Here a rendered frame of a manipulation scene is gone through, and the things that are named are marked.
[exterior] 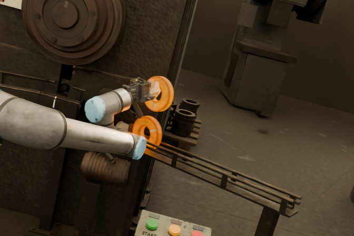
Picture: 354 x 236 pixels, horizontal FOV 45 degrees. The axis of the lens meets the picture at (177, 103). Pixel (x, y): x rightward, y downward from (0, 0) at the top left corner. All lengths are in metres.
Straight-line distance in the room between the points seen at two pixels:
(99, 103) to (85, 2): 0.52
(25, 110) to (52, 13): 0.89
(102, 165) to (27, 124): 0.89
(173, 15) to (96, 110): 0.72
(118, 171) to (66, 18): 0.72
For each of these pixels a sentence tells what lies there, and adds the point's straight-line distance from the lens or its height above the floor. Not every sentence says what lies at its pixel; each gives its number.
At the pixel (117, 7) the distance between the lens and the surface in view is 2.00.
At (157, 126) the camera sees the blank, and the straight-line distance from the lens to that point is 1.87.
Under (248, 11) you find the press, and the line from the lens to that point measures 6.00.
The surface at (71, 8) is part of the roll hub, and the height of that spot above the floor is 1.15.
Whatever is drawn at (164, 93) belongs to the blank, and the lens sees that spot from 1.83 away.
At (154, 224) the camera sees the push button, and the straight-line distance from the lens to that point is 1.43.
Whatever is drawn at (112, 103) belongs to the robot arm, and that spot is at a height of 0.87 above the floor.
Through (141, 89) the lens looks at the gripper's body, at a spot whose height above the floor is 0.92.
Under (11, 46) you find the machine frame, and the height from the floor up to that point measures 0.87.
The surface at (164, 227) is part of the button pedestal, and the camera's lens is 1.45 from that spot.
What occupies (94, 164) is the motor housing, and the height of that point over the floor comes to 0.50.
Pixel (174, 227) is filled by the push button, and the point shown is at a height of 0.61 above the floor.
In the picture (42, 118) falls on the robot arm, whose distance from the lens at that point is 1.17.
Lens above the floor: 1.32
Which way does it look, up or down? 14 degrees down
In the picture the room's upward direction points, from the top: 15 degrees clockwise
